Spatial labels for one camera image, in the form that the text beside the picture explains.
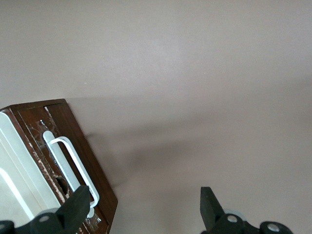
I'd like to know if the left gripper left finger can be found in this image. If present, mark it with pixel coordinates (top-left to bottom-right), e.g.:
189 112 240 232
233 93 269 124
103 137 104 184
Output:
0 185 92 234

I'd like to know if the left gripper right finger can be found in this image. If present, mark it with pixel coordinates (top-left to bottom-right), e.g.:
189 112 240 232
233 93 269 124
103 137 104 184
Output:
200 186 293 234

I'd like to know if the white drawer handle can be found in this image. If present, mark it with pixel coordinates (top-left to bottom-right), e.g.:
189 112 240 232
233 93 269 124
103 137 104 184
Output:
42 130 100 219

